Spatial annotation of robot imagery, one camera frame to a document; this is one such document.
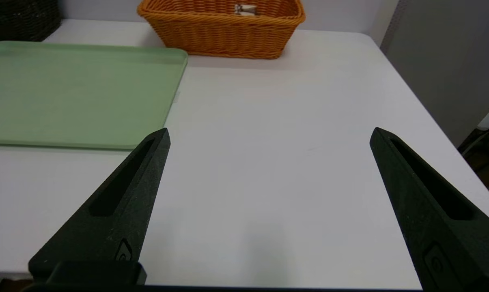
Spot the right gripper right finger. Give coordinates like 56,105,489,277
369,127,489,291

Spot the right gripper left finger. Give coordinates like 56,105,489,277
28,127,172,284

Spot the chocolate blueberry cake slice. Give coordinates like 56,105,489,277
234,3,258,17

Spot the orange wicker basket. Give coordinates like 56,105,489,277
137,0,306,60

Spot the dark brown wicker basket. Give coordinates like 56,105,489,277
0,0,61,44

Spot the dark brown background furniture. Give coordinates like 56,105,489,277
457,120,489,196

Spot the light green plastic tray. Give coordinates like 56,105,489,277
0,41,189,150

